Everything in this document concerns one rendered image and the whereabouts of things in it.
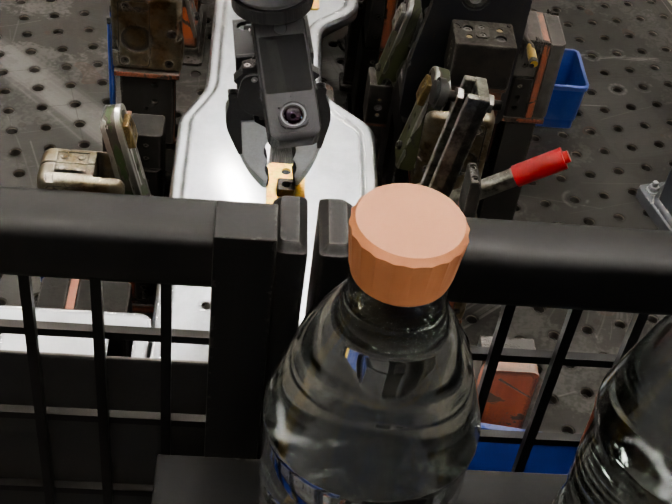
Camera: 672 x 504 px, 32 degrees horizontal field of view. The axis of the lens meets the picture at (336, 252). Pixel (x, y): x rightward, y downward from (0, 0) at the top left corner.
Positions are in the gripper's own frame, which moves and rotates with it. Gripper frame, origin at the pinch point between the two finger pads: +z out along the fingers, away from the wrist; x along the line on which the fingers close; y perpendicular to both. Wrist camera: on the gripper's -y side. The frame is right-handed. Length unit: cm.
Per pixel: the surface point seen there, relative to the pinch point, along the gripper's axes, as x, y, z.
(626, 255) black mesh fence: -9, -57, -46
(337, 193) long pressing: -6.5, 7.7, 9.5
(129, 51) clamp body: 16.3, 39.3, 11.5
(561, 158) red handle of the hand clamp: -26.5, -3.7, -3.3
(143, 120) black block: 14.2, 21.4, 8.5
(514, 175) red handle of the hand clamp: -22.3, -3.3, -1.2
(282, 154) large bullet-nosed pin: -0.9, 10.6, 5.9
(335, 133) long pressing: -7.5, 18.1, 9.7
